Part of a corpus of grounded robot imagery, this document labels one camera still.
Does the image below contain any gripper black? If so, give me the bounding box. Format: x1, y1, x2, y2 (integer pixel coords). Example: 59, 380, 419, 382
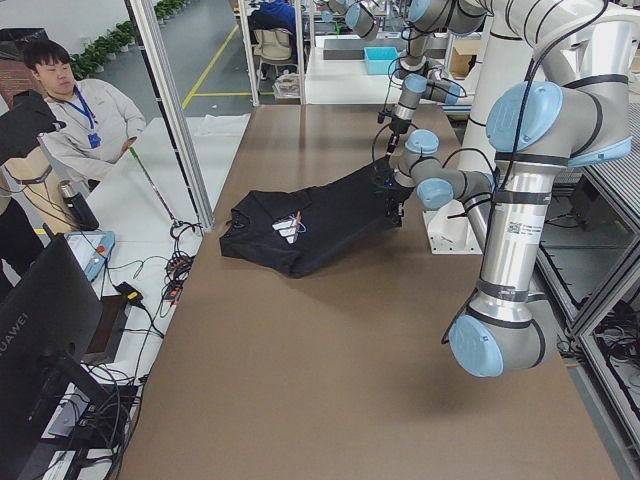
374, 172, 414, 227
378, 108, 411, 160

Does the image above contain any black thermos bottle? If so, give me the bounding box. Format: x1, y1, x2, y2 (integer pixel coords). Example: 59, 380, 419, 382
58, 180, 99, 231

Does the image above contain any black Huawei monitor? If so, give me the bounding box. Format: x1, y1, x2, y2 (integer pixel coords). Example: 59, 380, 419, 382
1, 235, 108, 479

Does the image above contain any aluminium frame post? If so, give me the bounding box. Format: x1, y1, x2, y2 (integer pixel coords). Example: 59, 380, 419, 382
124, 0, 215, 233

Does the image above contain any black printed t-shirt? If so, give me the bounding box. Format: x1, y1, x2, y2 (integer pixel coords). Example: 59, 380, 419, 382
219, 159, 397, 278

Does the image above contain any blue plastic bin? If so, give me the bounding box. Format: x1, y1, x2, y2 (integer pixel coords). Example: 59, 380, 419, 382
363, 46, 398, 76

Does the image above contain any blue teach pendant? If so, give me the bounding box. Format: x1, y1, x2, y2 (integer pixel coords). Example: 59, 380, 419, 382
64, 230, 115, 281

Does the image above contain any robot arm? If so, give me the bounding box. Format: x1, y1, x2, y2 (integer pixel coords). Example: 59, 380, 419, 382
374, 1, 639, 377
378, 1, 486, 158

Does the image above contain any person in white jacket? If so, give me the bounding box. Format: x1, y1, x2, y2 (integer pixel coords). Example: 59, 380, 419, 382
23, 39, 146, 189

